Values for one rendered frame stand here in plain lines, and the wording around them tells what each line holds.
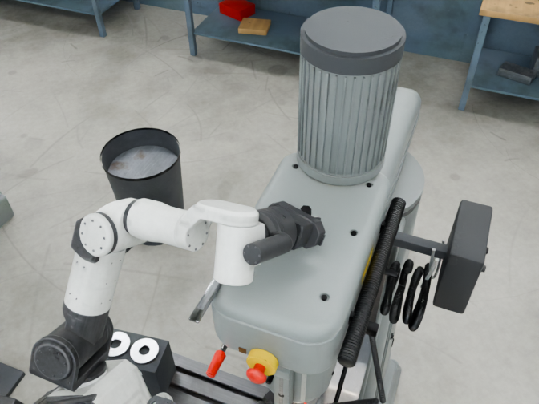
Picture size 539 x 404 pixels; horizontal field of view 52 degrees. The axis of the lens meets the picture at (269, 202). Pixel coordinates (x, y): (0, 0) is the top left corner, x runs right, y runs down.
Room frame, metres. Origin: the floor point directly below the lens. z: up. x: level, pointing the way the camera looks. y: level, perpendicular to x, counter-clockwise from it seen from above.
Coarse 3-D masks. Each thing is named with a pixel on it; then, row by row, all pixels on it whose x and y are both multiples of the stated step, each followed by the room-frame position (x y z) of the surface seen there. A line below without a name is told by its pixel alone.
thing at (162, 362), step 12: (120, 336) 0.99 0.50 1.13; (132, 336) 1.00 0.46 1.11; (144, 336) 1.00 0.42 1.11; (120, 348) 0.94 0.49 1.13; (132, 348) 0.94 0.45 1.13; (144, 348) 0.95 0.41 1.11; (156, 348) 0.94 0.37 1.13; (168, 348) 0.97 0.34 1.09; (108, 360) 0.91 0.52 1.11; (132, 360) 0.91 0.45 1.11; (144, 360) 0.90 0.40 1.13; (156, 360) 0.91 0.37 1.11; (168, 360) 0.95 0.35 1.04; (144, 372) 0.87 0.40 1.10; (156, 372) 0.87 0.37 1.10; (168, 372) 0.93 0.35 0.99; (156, 384) 0.86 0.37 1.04; (168, 384) 0.91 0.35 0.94
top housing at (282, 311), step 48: (288, 192) 0.86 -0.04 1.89; (336, 192) 0.86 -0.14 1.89; (384, 192) 0.86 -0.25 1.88; (336, 240) 0.72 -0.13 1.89; (240, 288) 0.61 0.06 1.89; (288, 288) 0.61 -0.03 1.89; (336, 288) 0.61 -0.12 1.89; (240, 336) 0.56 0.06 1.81; (288, 336) 0.52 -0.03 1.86; (336, 336) 0.53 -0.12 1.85
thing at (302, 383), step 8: (296, 376) 0.65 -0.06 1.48; (304, 376) 0.65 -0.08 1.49; (312, 376) 0.64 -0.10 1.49; (320, 376) 0.65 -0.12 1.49; (328, 376) 0.66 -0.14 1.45; (272, 384) 0.68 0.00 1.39; (296, 384) 0.65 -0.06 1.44; (304, 384) 0.64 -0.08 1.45; (312, 384) 0.64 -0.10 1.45; (320, 384) 0.65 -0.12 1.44; (328, 384) 0.67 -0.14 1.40; (296, 392) 0.65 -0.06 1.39; (304, 392) 0.64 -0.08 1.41; (312, 392) 0.64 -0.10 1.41; (320, 392) 0.65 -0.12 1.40; (296, 400) 0.65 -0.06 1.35; (304, 400) 0.64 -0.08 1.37
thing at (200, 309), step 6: (216, 282) 0.62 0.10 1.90; (210, 288) 0.61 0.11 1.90; (216, 288) 0.61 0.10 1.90; (204, 294) 0.59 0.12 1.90; (210, 294) 0.59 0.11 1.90; (204, 300) 0.58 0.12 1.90; (210, 300) 0.58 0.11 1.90; (198, 306) 0.57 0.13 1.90; (204, 306) 0.57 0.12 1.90; (192, 312) 0.56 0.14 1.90; (198, 312) 0.56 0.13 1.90; (204, 312) 0.56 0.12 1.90; (192, 318) 0.54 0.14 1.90; (198, 318) 0.54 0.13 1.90
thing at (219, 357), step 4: (224, 348) 0.60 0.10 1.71; (216, 352) 0.59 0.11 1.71; (220, 352) 0.58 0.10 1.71; (224, 352) 0.59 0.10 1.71; (216, 356) 0.58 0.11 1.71; (220, 356) 0.58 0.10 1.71; (224, 356) 0.58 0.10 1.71; (212, 360) 0.57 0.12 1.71; (216, 360) 0.57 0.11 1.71; (220, 360) 0.57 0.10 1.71; (212, 364) 0.56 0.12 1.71; (216, 364) 0.56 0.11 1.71; (220, 364) 0.56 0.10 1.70; (208, 368) 0.55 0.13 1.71; (212, 368) 0.55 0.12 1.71; (216, 368) 0.55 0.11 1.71; (208, 372) 0.54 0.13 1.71; (212, 372) 0.54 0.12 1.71; (216, 372) 0.55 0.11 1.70; (208, 376) 0.54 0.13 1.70; (212, 376) 0.54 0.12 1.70
